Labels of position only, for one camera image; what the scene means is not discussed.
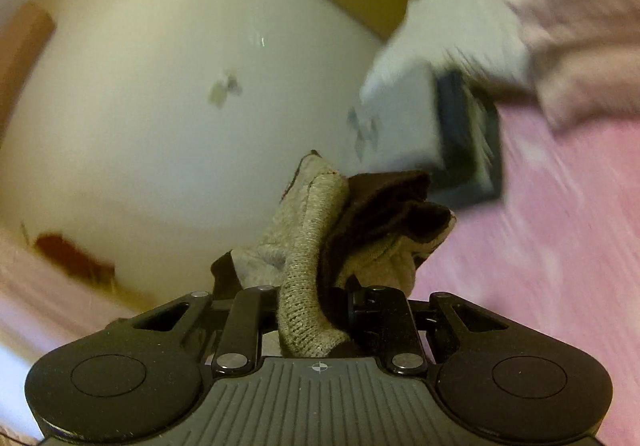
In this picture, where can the pink rose blanket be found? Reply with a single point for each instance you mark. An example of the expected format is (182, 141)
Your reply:
(550, 251)

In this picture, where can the stack of folded clothes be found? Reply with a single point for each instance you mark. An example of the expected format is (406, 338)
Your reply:
(400, 126)

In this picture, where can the grey and dark brown sweater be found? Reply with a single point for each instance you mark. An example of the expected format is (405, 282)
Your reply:
(305, 236)

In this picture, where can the reddish brown object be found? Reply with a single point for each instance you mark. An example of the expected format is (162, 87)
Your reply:
(75, 258)

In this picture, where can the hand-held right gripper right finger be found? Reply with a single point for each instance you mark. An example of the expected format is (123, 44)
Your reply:
(370, 307)

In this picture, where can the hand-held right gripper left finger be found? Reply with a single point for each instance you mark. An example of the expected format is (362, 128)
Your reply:
(250, 311)

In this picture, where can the pale pink quilt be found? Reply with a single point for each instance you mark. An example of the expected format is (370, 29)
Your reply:
(585, 26)

